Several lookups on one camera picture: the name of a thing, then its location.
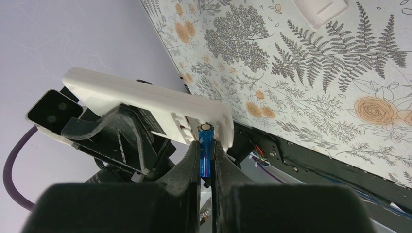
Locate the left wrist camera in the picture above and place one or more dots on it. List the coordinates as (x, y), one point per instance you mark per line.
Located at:
(52, 112)

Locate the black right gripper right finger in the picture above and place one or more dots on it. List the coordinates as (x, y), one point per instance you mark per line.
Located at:
(241, 205)

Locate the white battery cover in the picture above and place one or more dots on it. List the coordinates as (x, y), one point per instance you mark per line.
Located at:
(318, 13)

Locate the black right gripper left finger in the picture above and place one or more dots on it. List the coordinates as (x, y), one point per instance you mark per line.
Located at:
(168, 205)

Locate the floral table mat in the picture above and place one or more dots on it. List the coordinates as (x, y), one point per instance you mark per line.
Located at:
(343, 90)

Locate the blue AA battery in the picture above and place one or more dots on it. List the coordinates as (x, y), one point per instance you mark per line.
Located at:
(205, 138)

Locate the white remote control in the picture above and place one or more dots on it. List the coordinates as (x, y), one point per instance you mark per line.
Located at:
(177, 113)

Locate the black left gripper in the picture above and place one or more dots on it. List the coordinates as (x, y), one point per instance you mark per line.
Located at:
(123, 140)

